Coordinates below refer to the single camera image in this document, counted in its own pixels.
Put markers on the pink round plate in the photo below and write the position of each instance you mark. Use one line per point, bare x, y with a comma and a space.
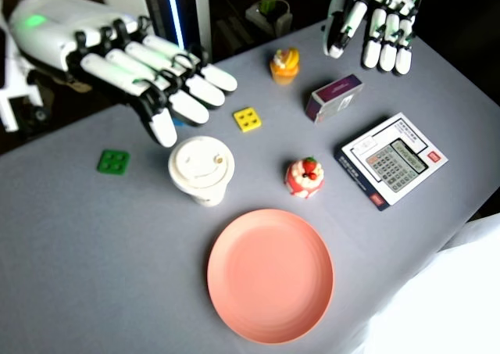
269, 276

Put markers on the grey table cloth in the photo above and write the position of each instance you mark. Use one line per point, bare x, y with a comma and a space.
117, 252

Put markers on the green square block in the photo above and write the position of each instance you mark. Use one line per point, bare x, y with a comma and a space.
113, 161

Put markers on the purple card box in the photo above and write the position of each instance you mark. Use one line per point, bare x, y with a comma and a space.
336, 96

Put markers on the boxed calculator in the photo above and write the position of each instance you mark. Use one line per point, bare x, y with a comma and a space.
390, 160

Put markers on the green plug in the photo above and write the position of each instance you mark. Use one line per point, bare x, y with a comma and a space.
268, 3

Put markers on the white paper cup with lid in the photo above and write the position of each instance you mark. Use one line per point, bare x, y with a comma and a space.
201, 166

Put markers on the strawberry toy cake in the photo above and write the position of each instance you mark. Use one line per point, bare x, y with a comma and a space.
304, 176

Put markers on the white rounded shell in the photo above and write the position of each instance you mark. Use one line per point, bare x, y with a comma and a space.
449, 299

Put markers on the white pillar with blue light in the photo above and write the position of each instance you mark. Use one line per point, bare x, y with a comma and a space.
187, 6

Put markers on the yellow square block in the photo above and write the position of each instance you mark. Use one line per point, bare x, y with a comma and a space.
247, 119

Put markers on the orange toy cupcake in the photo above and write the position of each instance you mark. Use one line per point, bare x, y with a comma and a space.
285, 66

